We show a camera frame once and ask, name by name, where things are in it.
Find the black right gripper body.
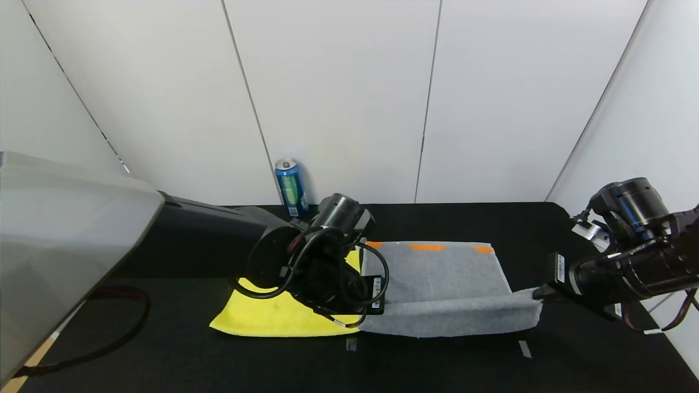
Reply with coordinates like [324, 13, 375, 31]
[545, 251, 627, 322]

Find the grey towel with orange marks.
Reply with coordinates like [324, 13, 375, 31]
[358, 240, 544, 339]

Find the yellow towel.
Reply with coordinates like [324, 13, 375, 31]
[209, 248, 364, 337]

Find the blue and green drink can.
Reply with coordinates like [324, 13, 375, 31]
[274, 158, 310, 218]

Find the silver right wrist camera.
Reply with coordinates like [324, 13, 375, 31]
[571, 218, 609, 253]

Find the thin black left wrist cable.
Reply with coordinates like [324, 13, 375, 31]
[229, 227, 389, 329]

